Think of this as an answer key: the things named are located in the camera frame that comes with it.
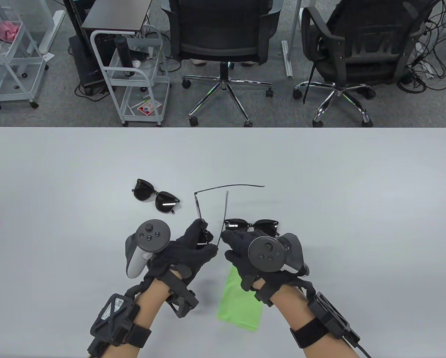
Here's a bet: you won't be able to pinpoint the pink cloth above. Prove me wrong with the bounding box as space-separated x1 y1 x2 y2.
0 18 22 41

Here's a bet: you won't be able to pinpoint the white power strip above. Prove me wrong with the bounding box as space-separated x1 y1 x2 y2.
413 42 437 79

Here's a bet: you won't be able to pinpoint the person's left forearm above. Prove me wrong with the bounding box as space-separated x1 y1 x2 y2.
104 278 182 358

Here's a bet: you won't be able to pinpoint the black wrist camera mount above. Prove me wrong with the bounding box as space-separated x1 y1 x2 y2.
165 270 200 318

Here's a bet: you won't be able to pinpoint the white mesh utility cart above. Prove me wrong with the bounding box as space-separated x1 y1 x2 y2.
0 0 50 110

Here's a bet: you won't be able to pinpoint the black thin-armed sunglasses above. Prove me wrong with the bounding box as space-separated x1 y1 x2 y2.
223 219 281 238

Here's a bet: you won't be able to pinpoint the black wrist strap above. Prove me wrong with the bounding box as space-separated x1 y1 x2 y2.
128 324 152 347
290 319 329 349

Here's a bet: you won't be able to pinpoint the person's right hand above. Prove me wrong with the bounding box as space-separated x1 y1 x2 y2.
222 229 309 293

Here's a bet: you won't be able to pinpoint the white desk leg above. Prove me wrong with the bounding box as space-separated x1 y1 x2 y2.
40 10 66 54
281 0 305 78

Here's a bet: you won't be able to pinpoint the person's left hand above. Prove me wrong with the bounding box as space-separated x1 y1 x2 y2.
145 218 219 289

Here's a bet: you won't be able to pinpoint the black office chair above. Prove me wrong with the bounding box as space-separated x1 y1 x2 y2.
161 0 283 128
293 0 437 128

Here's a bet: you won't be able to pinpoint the black thick-framed sunglasses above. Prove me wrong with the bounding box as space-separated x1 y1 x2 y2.
194 183 266 251

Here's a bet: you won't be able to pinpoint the dark side table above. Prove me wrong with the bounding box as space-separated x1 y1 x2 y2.
63 0 153 38

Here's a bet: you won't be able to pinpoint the black wrist sensor box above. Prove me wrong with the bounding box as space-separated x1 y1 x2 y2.
308 293 361 345

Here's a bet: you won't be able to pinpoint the black computer tower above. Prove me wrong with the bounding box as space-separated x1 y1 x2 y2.
68 34 110 95

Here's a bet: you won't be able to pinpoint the black sunglasses gold metal bridge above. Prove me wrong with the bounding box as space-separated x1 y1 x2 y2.
132 179 181 215

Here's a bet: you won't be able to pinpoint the black sensor box white label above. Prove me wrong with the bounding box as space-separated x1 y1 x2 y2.
87 293 139 355

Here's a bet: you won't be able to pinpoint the black bottle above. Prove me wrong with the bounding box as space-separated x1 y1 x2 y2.
114 35 135 78

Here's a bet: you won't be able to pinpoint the green cleaning cloth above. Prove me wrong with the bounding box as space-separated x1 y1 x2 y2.
217 267 264 332

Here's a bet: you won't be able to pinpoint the person's right forearm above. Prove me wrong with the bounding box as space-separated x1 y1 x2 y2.
273 287 354 358

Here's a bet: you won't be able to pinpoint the grey VR controller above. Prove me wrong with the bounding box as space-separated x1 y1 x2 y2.
125 219 171 279
248 233 310 278

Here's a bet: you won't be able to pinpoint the tangle of black cables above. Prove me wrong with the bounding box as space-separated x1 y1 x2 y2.
396 0 446 94

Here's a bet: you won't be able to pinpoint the red white packet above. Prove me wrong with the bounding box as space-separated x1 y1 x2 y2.
135 100 163 116

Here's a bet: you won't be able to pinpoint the white rounded-handle cart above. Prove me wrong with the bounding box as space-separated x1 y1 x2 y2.
91 26 172 127

